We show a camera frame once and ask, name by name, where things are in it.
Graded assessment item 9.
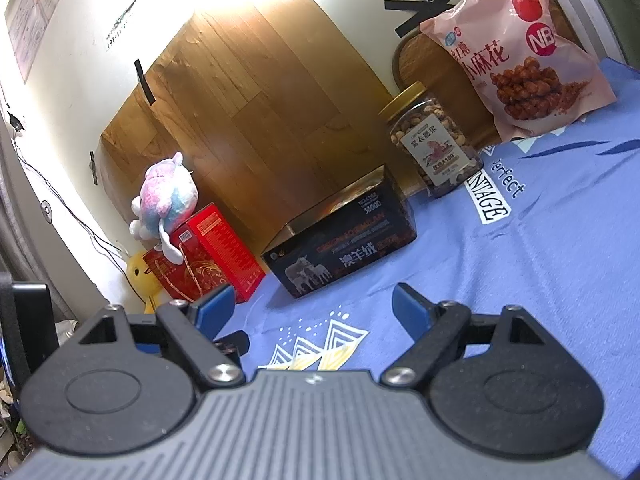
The red gift box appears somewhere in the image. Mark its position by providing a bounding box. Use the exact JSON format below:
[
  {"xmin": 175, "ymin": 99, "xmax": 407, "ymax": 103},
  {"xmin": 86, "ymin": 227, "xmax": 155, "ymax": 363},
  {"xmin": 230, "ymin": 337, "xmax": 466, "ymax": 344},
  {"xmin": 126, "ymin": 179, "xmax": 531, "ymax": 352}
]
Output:
[{"xmin": 141, "ymin": 203, "xmax": 267, "ymax": 306}]

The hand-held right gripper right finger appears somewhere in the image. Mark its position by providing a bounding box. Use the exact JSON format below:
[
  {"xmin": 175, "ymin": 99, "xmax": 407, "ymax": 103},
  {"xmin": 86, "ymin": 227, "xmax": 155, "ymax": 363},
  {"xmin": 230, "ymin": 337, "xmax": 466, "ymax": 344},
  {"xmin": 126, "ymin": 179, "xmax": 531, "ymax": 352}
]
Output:
[{"xmin": 381, "ymin": 282, "xmax": 551, "ymax": 388}]

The clear nut jar gold lid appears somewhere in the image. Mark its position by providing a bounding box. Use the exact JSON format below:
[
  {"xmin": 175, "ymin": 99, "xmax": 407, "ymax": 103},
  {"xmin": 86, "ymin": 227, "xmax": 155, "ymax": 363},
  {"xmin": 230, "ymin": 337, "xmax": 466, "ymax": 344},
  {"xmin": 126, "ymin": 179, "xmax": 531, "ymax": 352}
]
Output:
[{"xmin": 378, "ymin": 81, "xmax": 485, "ymax": 198}]

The pink and blue plush toy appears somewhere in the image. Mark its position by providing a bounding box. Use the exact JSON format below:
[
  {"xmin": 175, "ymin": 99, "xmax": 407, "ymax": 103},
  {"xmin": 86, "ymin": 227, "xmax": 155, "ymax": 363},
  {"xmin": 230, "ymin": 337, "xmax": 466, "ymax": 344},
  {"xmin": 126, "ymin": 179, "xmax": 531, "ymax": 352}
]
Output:
[{"xmin": 129, "ymin": 152, "xmax": 197, "ymax": 264}]

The blue printed cloth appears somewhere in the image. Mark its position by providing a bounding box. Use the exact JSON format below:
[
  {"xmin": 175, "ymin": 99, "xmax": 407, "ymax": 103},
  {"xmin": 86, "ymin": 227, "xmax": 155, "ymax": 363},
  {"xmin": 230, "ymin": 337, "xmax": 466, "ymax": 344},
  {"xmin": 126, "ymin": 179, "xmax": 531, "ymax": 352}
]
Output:
[{"xmin": 215, "ymin": 57, "xmax": 640, "ymax": 480}]

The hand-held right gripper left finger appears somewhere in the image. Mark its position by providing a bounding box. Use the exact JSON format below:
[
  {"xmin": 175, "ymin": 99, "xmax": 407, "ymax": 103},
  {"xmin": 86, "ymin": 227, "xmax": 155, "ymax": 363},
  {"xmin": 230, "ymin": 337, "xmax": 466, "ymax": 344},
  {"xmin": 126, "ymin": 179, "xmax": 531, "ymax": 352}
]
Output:
[{"xmin": 77, "ymin": 282, "xmax": 248, "ymax": 386}]

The wall poster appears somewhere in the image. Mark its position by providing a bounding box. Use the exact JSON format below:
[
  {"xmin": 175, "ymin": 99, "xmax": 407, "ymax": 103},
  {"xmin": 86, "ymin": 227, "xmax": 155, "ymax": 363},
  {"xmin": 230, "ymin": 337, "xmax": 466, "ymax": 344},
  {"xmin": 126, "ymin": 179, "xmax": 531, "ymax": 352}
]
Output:
[{"xmin": 5, "ymin": 0, "xmax": 83, "ymax": 83}]

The black wall cable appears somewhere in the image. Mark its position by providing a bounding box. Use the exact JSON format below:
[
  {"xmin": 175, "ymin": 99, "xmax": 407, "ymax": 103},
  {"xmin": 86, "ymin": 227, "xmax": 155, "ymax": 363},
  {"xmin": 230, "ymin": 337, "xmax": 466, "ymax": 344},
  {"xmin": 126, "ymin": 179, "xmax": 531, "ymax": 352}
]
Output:
[{"xmin": 7, "ymin": 110, "xmax": 151, "ymax": 306}]

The pink snack bag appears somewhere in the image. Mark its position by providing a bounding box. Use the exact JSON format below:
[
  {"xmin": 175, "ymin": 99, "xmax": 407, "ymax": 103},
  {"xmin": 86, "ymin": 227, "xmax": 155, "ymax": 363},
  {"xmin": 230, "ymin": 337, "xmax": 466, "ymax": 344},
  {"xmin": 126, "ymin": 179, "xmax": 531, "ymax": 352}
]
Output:
[{"xmin": 419, "ymin": 0, "xmax": 617, "ymax": 143}]

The yellow plush toy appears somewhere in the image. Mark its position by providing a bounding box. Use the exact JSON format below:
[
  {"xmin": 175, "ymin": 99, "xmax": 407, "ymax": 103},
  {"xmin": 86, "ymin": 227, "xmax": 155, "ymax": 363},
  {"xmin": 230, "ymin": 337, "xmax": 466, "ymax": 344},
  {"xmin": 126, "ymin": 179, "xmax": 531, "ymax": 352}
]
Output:
[{"xmin": 125, "ymin": 252, "xmax": 163, "ymax": 313}]

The black cardboard box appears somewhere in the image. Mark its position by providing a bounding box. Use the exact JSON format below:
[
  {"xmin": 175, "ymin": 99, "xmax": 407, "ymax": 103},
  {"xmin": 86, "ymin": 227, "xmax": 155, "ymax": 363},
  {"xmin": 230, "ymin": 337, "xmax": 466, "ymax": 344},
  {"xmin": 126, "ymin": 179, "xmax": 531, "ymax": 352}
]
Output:
[{"xmin": 261, "ymin": 163, "xmax": 418, "ymax": 300}]

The printed wall sticker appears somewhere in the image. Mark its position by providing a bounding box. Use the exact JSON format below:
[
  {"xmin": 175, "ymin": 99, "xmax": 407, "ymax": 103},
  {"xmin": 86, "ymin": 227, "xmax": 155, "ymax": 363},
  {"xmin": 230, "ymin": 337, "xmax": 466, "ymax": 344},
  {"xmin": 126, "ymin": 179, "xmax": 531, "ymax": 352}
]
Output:
[{"xmin": 105, "ymin": 0, "xmax": 146, "ymax": 51}]

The large wood-grain panel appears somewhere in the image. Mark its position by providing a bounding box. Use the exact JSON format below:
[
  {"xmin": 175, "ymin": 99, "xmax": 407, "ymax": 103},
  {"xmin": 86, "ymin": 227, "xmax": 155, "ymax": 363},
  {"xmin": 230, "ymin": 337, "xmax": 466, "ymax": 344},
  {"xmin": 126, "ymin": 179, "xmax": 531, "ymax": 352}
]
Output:
[{"xmin": 100, "ymin": 0, "xmax": 416, "ymax": 261}]

